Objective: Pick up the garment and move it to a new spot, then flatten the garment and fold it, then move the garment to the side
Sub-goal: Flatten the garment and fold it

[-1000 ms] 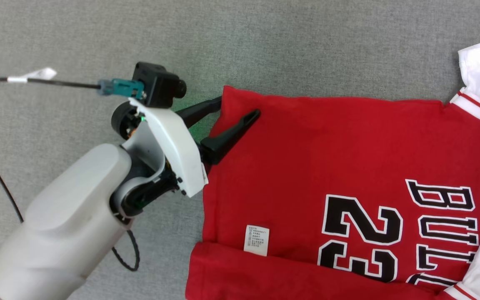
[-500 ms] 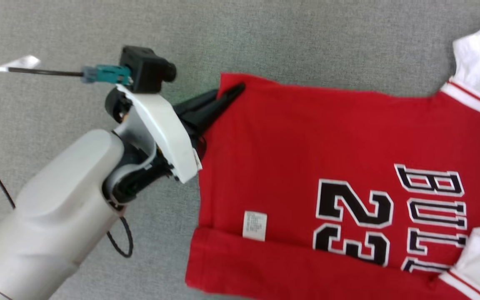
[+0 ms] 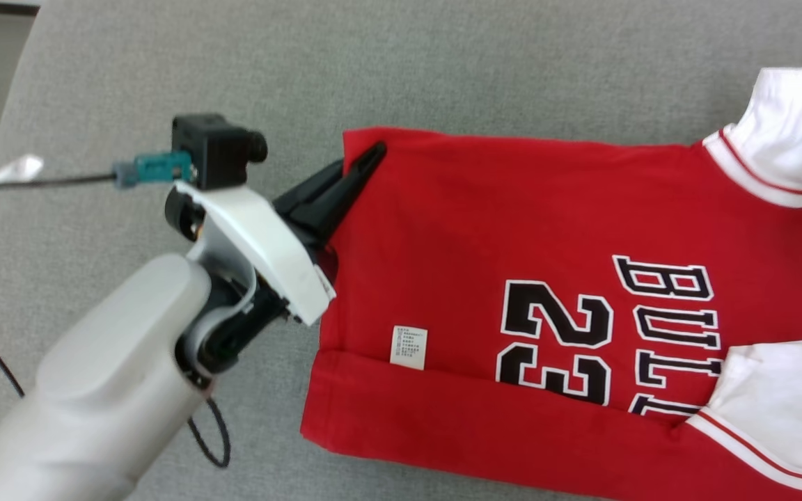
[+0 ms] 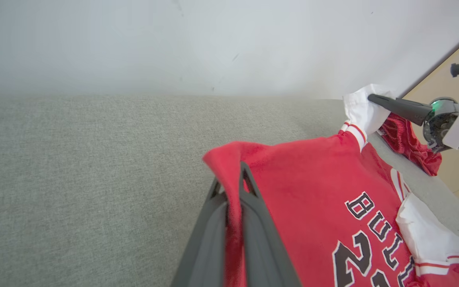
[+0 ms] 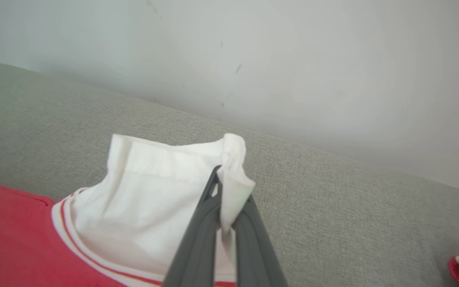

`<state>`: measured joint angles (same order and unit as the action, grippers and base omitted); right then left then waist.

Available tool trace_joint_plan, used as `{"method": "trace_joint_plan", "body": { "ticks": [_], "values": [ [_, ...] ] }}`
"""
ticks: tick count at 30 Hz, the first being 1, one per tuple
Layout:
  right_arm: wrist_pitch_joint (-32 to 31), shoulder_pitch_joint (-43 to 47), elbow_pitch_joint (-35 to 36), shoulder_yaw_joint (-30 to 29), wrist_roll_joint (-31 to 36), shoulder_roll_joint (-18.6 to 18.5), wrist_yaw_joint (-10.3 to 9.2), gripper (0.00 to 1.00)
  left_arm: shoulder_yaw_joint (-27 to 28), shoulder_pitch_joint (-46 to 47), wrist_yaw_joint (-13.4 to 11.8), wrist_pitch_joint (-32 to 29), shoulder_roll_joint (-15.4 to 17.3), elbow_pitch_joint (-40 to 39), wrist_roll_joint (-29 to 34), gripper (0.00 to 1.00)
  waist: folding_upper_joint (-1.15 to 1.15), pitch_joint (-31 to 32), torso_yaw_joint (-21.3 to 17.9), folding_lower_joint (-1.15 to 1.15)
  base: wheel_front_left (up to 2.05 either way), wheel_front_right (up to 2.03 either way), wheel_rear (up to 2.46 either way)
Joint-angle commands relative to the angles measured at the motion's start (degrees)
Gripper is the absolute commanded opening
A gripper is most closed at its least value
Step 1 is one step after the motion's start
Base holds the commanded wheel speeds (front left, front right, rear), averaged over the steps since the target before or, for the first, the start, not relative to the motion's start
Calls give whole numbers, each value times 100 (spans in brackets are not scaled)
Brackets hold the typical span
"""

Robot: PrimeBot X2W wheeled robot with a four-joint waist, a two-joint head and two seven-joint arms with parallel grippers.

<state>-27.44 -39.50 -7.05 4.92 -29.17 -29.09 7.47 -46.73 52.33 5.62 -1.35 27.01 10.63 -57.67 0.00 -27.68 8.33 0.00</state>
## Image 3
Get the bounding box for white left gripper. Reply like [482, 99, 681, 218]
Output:
[175, 142, 388, 327]

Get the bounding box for red jersey white sleeves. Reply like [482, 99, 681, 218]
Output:
[300, 59, 802, 501]

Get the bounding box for grey fabric sofa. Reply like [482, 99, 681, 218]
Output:
[0, 0, 802, 501]

